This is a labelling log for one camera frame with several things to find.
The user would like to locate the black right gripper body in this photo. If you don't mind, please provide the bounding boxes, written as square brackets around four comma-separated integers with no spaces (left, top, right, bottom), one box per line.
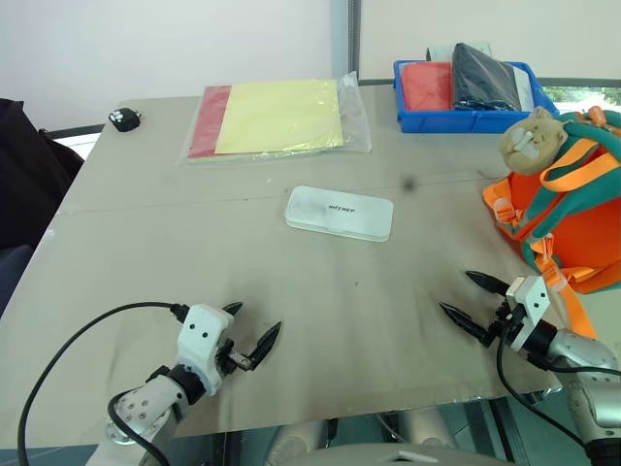
[483,290,526,349]

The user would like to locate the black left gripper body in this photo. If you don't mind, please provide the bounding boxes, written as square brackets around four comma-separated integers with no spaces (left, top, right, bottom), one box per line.
[215,338,259,376]

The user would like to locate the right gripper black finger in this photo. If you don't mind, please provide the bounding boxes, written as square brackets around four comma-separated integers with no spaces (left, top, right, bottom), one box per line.
[438,301,492,347]
[465,270,507,295]

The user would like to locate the orange monkey plush backpack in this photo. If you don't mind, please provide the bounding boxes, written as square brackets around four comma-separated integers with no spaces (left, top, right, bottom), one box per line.
[481,106,621,341]

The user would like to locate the white rectangular case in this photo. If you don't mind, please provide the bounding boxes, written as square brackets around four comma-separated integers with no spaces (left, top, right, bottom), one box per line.
[283,184,395,244]

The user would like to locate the silver robot torso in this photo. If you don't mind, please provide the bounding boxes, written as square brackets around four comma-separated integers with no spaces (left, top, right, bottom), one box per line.
[220,406,515,466]

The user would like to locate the blue plastic bin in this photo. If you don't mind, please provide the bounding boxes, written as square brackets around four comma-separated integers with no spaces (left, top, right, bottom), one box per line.
[392,58,561,135]

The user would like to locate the red paper sheet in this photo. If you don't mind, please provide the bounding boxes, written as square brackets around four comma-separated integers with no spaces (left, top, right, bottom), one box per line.
[187,84,234,160]

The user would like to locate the yellow paper sheet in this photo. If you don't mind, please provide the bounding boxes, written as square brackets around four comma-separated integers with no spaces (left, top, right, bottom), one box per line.
[213,78,346,156]

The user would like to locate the white packet in clear wrap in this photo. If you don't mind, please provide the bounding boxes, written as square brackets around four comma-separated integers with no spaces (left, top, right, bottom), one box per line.
[509,64,536,106]

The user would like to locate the red folded cloth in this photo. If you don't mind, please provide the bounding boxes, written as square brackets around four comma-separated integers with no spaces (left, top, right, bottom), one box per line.
[401,61,455,114]

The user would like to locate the black fabric pouch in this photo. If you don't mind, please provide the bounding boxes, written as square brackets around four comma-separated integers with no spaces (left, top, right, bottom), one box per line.
[451,42,526,113]

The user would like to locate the clear plastic sleeve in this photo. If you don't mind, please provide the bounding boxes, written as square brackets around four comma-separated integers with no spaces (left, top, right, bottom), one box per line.
[179,71,374,167]

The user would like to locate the small black paw-print object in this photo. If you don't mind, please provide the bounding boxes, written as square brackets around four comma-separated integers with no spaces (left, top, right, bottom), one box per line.
[107,107,144,133]

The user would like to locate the dark blue chair seat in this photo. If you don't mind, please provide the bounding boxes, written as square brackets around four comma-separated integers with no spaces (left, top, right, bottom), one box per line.
[0,244,36,319]

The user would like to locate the black bag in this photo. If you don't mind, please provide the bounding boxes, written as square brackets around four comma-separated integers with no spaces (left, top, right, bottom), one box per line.
[0,97,86,251]

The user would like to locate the grey metal pole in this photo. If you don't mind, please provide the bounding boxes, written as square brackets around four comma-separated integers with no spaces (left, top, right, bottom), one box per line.
[345,0,363,82]

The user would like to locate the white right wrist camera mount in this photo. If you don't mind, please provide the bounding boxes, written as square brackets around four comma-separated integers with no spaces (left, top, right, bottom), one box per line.
[505,275,552,351]

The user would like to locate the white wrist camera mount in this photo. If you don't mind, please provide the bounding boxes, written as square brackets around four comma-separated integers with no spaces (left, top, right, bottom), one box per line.
[176,304,236,395]
[505,275,552,351]

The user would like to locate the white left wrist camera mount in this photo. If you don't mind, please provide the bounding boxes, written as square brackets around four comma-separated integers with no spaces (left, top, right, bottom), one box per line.
[176,304,236,395]

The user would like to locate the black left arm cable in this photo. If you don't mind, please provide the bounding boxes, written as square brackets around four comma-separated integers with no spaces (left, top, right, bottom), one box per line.
[16,301,190,466]

